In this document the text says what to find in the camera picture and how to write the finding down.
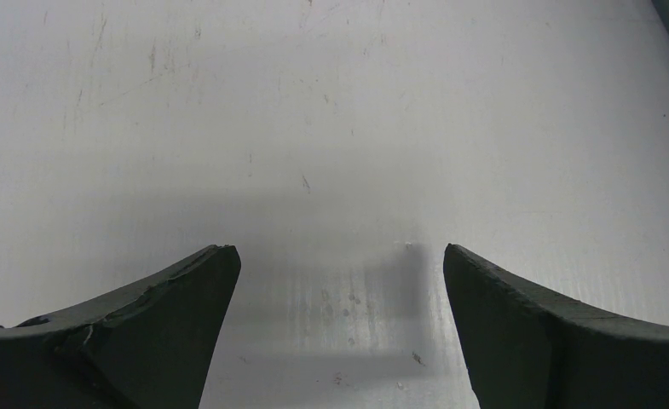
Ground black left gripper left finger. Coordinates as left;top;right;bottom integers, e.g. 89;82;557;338
0;245;241;408

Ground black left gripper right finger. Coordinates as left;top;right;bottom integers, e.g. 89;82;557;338
443;244;669;408

